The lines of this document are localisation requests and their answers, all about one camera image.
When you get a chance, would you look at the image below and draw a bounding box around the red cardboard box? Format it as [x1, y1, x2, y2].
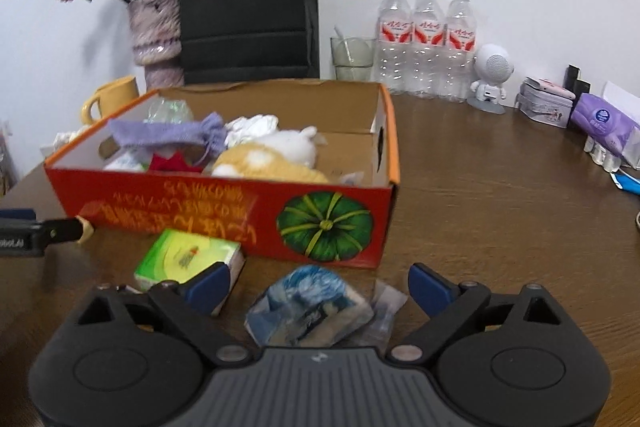
[44, 79, 401, 269]

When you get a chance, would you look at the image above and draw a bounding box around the red fabric rose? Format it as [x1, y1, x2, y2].
[148, 151, 203, 174]

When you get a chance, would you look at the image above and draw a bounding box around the white paper box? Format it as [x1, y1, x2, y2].
[602, 81, 640, 118]

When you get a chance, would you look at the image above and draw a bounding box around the pink white case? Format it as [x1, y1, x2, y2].
[522, 77, 576, 100]

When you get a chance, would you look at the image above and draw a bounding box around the grey printed tin box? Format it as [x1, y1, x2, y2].
[516, 87, 575, 128]

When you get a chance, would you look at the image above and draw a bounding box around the yellow mug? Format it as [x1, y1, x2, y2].
[81, 76, 141, 126]

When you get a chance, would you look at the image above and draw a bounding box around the blue white snack packet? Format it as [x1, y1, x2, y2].
[245, 264, 375, 348]

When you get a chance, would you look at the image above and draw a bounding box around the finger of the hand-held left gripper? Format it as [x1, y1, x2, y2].
[0, 207, 36, 223]
[42, 217, 85, 249]

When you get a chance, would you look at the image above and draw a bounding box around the strip of small white vials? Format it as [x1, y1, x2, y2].
[582, 134, 623, 172]

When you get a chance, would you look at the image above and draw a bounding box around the white robot figure speaker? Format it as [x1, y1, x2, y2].
[467, 44, 516, 114]

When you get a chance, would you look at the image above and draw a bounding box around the purple tissue pack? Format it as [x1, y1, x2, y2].
[570, 93, 640, 158]

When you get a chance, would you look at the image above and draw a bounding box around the white tissue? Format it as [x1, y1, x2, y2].
[224, 113, 279, 148]
[40, 127, 87, 158]

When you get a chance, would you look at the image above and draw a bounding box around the green tissue packet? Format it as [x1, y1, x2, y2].
[133, 228, 246, 317]

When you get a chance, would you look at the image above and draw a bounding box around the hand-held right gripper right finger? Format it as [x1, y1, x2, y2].
[385, 263, 566, 365]

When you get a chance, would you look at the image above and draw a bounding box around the purple knitted cloth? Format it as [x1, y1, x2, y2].
[108, 112, 228, 158]

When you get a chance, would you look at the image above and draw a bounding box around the purple white ceramic vase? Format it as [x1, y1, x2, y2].
[127, 0, 185, 90]

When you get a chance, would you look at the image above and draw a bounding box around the black box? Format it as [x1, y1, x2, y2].
[566, 64, 591, 100]

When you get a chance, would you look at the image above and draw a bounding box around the clear plastic bag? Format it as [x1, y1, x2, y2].
[145, 97, 195, 125]

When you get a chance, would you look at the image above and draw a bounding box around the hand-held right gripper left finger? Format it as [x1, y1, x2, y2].
[70, 262, 251, 367]

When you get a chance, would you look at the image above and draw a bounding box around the white spoon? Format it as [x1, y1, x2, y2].
[333, 24, 356, 62]

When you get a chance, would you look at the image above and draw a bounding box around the clear plastic wrapper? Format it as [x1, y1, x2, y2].
[365, 279, 408, 348]

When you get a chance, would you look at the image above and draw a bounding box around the clear water bottle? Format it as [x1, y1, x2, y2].
[375, 0, 413, 95]
[411, 0, 447, 100]
[442, 0, 476, 102]

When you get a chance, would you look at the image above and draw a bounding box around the white plastic canister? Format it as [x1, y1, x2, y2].
[102, 149, 151, 172]

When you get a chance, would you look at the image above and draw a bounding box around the yellow white plush toy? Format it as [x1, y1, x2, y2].
[211, 125, 331, 184]

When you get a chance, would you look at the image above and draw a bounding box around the blue white tube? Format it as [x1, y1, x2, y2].
[610, 171, 640, 195]

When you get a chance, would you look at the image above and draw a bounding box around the glass cup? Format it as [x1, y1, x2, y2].
[330, 36, 377, 82]

